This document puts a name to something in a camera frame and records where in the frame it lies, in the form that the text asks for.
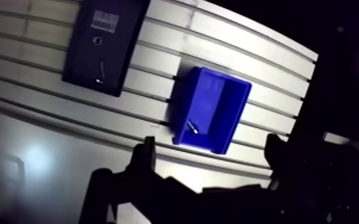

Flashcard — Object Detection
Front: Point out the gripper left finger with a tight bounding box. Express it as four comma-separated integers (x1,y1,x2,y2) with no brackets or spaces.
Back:
78,135,199,224

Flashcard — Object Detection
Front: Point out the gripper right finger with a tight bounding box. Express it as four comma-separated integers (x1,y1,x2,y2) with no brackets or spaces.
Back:
202,133,355,224

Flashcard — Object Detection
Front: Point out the steel bolt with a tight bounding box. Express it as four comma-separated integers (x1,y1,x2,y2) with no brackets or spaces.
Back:
186,119,199,135

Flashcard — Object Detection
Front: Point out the blue bin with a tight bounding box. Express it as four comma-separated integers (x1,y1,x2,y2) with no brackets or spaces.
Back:
170,66,253,155

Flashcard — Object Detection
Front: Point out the dark blue-grey tray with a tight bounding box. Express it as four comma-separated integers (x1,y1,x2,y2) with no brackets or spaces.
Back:
61,0,151,98

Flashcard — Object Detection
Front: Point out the steel screw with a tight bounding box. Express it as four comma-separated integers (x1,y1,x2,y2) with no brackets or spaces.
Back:
95,60,106,85

